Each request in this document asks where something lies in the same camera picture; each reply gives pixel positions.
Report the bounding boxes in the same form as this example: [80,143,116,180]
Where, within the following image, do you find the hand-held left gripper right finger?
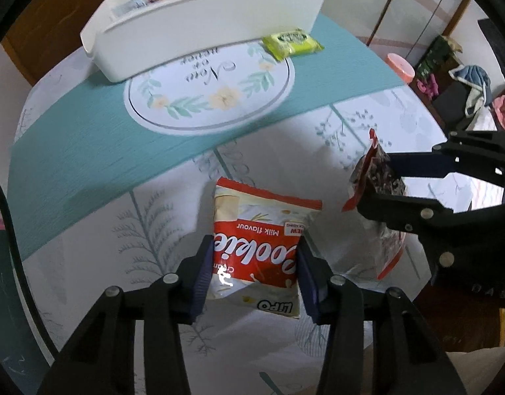
[297,239,469,395]

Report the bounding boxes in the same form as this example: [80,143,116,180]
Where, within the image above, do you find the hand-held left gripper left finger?
[38,234,214,395]

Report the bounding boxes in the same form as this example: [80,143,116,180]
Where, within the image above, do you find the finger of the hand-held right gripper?
[386,131,505,187]
[357,193,459,272]

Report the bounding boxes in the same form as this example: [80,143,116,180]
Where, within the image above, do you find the dark snack packet red edges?
[342,129,407,280]

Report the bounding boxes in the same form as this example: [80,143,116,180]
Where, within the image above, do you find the red and white cookie packet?
[206,177,323,319]

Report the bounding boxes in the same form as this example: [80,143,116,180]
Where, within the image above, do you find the white plastic tray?
[80,0,329,83]

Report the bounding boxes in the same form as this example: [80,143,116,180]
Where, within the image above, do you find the black box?
[436,82,471,129]

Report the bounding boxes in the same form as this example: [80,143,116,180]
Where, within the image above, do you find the small pink toy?
[417,76,440,99]

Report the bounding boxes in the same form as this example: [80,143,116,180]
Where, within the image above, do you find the blue and white cloth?
[449,65,492,118]

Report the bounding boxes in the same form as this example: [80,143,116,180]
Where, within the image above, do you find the pink plastic stool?
[386,53,415,85]

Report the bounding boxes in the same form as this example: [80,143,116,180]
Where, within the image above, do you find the green bag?
[415,35,463,83]

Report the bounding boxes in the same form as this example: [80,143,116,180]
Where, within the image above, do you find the white leaf-print tablecloth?
[14,0,504,395]

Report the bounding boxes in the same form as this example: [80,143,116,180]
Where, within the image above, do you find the round white floral placemat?
[124,39,296,136]

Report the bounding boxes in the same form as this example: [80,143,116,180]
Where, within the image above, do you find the pale sliding wardrobe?
[252,0,471,56]

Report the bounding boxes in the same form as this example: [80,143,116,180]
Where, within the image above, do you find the green snack packet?
[262,28,325,63]

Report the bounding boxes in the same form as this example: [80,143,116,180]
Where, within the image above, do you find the black cable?
[0,169,60,363]

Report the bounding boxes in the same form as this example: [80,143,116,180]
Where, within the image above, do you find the green chalkboard with pink frame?
[0,210,51,395]

